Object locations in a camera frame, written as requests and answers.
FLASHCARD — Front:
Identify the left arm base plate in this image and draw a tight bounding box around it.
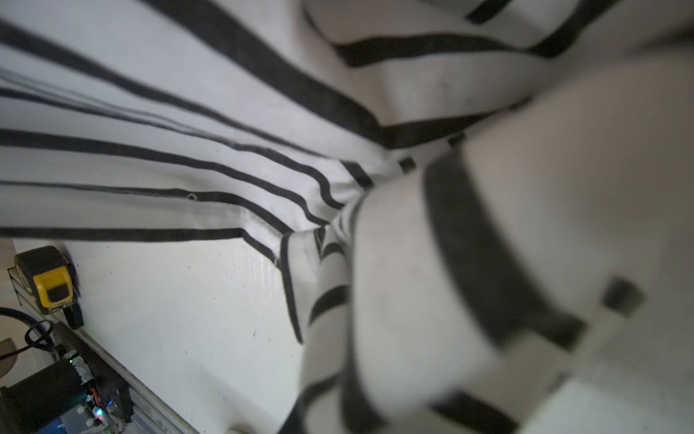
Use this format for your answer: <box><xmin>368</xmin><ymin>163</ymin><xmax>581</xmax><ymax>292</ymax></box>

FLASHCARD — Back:
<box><xmin>1</xmin><ymin>351</ymin><xmax>135</xmax><ymax>433</ymax></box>

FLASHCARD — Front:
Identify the yellow black tape measure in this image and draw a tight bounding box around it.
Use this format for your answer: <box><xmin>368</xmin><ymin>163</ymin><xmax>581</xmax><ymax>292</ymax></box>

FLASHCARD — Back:
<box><xmin>14</xmin><ymin>245</ymin><xmax>84</xmax><ymax>330</ymax></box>

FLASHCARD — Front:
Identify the black white striped tank top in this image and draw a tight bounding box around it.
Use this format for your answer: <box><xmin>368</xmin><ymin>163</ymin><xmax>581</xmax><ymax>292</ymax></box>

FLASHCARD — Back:
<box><xmin>1</xmin><ymin>1</ymin><xmax>693</xmax><ymax>433</ymax></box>

